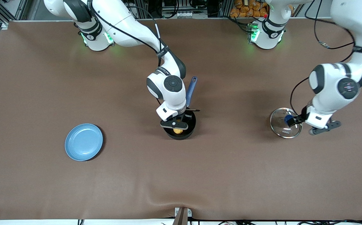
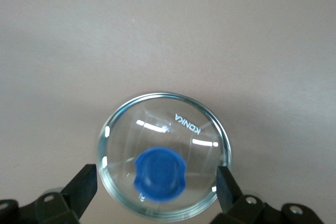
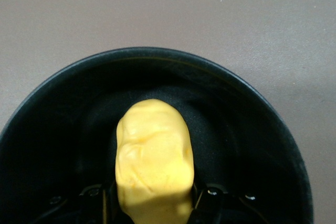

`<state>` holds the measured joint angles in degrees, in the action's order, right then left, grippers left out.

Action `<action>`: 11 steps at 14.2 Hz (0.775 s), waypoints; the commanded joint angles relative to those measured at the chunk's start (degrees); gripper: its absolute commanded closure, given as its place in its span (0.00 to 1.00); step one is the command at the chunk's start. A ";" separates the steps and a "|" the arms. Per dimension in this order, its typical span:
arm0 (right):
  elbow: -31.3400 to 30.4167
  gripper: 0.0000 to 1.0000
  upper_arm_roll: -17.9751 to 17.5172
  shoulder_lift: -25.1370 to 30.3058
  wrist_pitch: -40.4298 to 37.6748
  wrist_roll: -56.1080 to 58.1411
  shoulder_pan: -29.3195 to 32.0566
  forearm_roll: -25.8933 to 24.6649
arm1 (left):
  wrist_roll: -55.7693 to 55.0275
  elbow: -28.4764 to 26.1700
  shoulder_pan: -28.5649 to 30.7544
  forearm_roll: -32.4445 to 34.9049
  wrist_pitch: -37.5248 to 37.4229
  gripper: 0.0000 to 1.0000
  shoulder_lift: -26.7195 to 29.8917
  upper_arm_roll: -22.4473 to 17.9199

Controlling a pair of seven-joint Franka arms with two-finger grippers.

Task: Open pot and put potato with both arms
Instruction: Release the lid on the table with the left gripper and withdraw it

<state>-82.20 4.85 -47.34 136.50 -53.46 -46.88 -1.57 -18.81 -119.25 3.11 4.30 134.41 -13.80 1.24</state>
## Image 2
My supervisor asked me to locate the glass lid with blue knob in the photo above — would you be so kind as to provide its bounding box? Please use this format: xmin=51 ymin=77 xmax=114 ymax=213
xmin=97 ymin=92 xmax=233 ymax=221

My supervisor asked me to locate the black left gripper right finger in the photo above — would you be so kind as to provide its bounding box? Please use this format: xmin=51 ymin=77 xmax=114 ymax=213
xmin=212 ymin=165 xmax=336 ymax=224

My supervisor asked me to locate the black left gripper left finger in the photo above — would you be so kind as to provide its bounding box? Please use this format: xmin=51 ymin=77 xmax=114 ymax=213
xmin=0 ymin=163 xmax=99 ymax=224

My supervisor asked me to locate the brown table mat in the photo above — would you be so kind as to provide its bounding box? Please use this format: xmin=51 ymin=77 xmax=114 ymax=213
xmin=0 ymin=0 xmax=336 ymax=224

